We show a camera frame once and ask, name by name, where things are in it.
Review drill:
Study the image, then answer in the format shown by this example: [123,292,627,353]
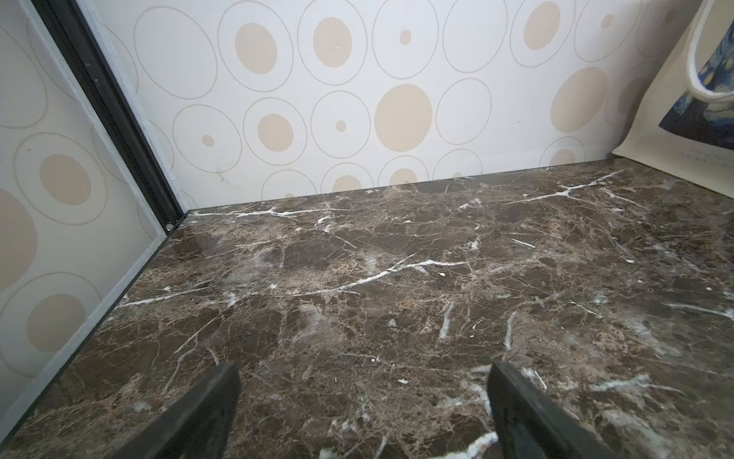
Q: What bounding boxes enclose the black corner frame post left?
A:
[32,1,185,233]

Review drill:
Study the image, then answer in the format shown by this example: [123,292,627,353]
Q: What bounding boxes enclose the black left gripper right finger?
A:
[487,361,615,459]

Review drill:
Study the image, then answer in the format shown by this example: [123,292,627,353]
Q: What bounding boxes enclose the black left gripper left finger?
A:
[109,363,241,458]

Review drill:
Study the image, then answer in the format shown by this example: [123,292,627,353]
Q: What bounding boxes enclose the cream canvas starry night bag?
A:
[614,1,733,197]

